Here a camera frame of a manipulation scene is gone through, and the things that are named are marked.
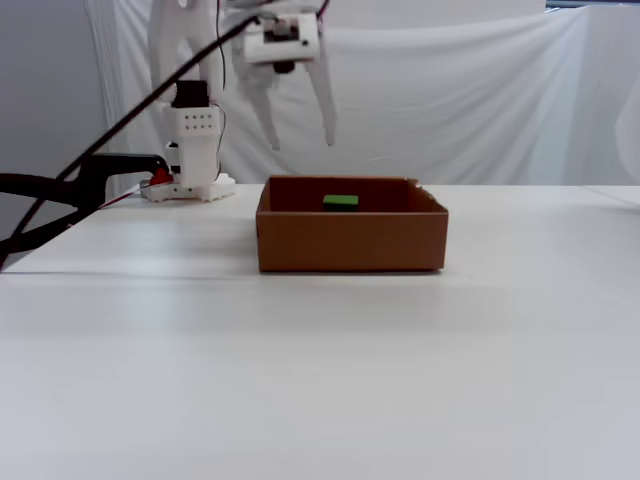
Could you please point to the white backdrop cloth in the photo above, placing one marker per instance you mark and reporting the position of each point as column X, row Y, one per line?
column 450, row 100

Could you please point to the green cube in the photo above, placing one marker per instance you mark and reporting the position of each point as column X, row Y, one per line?
column 340, row 201

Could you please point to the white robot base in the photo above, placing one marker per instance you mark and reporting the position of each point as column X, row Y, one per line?
column 215, row 190

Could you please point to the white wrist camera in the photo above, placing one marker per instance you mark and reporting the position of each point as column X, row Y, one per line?
column 280, row 42

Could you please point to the black table clamp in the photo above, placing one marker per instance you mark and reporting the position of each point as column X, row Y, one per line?
column 92, row 185

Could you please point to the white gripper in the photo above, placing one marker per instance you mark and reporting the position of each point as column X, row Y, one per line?
column 292, row 50

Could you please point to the brown cardboard box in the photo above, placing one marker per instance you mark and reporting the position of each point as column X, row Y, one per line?
column 350, row 240

